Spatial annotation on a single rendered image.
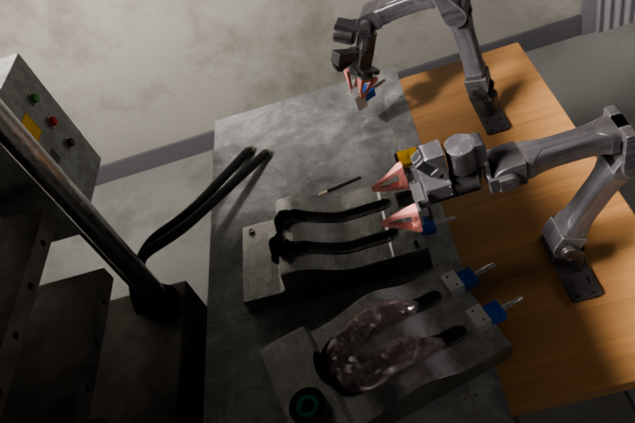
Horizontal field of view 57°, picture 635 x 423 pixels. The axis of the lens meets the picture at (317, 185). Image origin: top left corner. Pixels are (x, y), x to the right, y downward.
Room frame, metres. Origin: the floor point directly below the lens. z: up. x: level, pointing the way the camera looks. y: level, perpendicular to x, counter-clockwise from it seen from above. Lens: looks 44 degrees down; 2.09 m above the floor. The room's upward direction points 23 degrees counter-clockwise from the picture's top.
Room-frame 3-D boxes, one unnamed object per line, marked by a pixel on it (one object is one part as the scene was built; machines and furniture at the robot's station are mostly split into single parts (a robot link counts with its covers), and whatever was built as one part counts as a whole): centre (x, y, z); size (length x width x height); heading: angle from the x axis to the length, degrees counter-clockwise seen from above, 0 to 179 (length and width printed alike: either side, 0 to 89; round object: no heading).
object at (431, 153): (0.77, -0.21, 1.25); 0.07 x 0.06 x 0.11; 170
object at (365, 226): (1.04, 0.03, 0.87); 0.50 x 0.26 x 0.14; 79
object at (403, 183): (0.81, -0.14, 1.20); 0.09 x 0.07 x 0.07; 80
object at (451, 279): (0.76, -0.25, 0.85); 0.13 x 0.05 x 0.05; 96
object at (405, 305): (0.68, 0.01, 0.90); 0.26 x 0.18 x 0.08; 96
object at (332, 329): (0.67, 0.02, 0.85); 0.50 x 0.26 x 0.11; 96
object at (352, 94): (1.48, -0.27, 0.93); 0.13 x 0.05 x 0.05; 107
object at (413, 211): (0.74, -0.13, 1.20); 0.09 x 0.07 x 0.07; 80
